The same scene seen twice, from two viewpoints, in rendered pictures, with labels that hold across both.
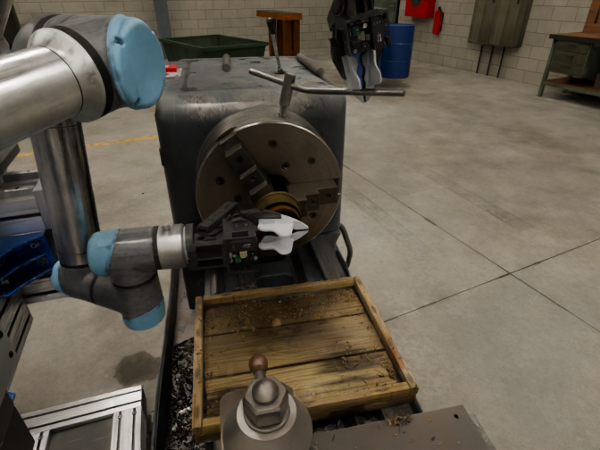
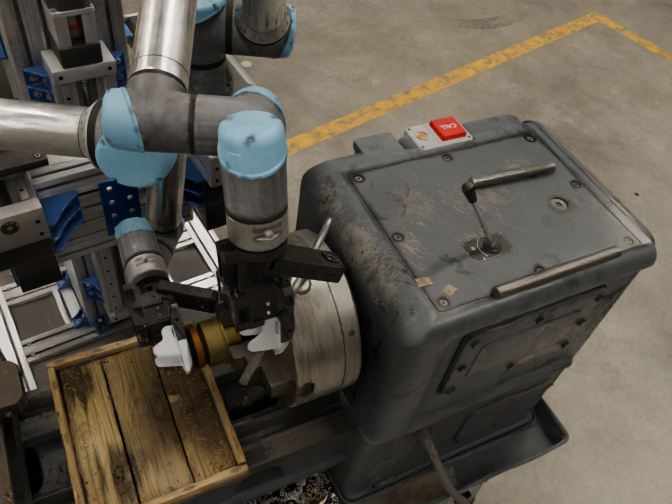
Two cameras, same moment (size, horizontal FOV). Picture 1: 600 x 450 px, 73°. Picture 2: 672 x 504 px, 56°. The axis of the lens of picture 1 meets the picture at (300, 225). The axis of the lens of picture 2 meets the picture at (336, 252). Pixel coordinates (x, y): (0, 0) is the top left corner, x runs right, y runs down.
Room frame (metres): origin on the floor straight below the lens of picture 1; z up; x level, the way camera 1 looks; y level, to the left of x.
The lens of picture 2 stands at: (0.62, -0.60, 2.07)
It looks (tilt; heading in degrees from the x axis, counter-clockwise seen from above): 48 degrees down; 68
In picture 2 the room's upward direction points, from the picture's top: 11 degrees clockwise
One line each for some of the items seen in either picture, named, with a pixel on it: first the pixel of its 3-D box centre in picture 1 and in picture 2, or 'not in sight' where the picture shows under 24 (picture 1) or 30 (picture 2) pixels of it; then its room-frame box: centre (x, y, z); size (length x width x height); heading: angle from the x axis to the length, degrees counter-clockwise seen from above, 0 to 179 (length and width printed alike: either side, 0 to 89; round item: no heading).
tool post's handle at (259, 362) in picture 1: (260, 373); not in sight; (0.27, 0.04, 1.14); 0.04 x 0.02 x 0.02; 12
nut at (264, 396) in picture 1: (265, 398); not in sight; (0.21, 0.03, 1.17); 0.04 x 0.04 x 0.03
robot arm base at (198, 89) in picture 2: not in sight; (200, 69); (0.73, 0.70, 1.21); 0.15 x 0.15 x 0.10
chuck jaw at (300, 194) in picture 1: (314, 194); (269, 368); (0.77, -0.03, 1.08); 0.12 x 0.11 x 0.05; 102
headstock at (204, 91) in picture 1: (245, 137); (455, 264); (1.21, 0.17, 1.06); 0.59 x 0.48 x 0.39; 12
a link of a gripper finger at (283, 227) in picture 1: (284, 229); (170, 348); (0.60, 0.03, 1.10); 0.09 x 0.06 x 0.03; 100
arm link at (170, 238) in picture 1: (175, 244); (147, 274); (0.57, 0.21, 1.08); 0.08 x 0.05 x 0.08; 10
